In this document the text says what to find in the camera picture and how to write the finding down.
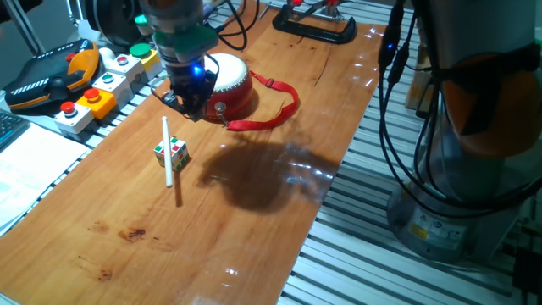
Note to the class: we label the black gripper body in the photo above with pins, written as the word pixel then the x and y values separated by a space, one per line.
pixel 190 80

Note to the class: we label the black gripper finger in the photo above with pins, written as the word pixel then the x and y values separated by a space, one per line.
pixel 200 111
pixel 189 110

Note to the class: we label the pale wooden drumstick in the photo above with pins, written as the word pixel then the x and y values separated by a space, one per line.
pixel 168 169

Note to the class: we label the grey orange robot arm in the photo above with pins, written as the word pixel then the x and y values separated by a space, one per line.
pixel 487 106

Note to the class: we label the red drum white head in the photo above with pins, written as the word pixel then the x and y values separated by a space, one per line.
pixel 233 91

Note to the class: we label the small white puzzle cube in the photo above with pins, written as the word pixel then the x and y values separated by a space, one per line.
pixel 180 154

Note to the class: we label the yellow box big green button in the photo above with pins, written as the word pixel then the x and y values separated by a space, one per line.
pixel 146 57

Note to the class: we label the white box small red button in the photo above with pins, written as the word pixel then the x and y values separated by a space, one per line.
pixel 127 70

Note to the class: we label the white box teal button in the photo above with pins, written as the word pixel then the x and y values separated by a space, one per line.
pixel 143 23

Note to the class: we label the white box small green button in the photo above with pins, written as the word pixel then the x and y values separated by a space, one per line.
pixel 113 87

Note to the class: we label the small white rounded object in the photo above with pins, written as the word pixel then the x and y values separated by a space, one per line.
pixel 106 55

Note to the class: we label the yellow box red button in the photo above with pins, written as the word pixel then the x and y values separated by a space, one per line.
pixel 98 105

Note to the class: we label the black round spool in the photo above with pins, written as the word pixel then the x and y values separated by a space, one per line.
pixel 114 21

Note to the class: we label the black clamp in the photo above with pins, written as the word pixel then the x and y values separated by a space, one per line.
pixel 313 34

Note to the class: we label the glossy wood grain mat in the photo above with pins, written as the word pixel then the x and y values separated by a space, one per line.
pixel 237 254

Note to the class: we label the black orange teach pendant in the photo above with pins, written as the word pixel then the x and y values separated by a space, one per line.
pixel 42 80

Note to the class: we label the white paper sheets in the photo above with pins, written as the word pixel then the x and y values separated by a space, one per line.
pixel 34 169

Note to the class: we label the grey metal bar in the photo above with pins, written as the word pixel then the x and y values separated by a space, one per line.
pixel 25 25

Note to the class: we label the black computer keyboard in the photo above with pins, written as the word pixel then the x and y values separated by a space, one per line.
pixel 10 127

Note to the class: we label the green wrist mount plate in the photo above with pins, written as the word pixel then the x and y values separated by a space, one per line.
pixel 186 40

